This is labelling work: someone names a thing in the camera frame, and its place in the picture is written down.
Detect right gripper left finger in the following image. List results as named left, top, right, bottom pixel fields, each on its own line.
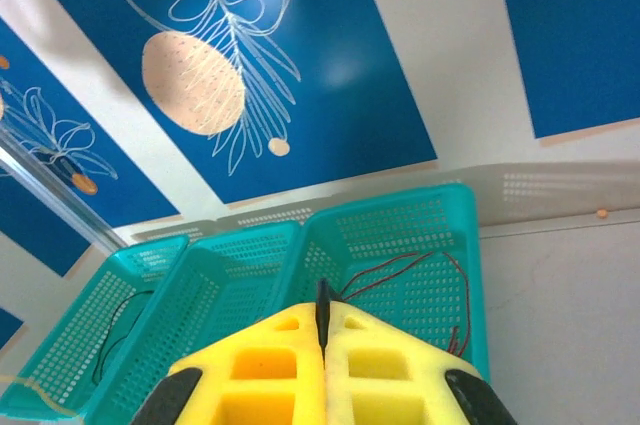
left=128, top=300, right=327, bottom=425

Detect black cable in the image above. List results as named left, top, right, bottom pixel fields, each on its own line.
left=316, top=278, right=332, bottom=364
left=92, top=289, right=156, bottom=386

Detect teal plastic basket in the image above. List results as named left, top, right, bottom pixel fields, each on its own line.
left=279, top=183, right=491, bottom=381
left=0, top=234, right=191, bottom=419
left=82, top=219, right=304, bottom=425

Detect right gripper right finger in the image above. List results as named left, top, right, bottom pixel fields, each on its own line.
left=324, top=300, right=520, bottom=425

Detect dark red cable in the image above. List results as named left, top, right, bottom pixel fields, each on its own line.
left=342, top=249, right=474, bottom=359

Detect tan frayed cable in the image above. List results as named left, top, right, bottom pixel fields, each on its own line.
left=0, top=373, right=81, bottom=419

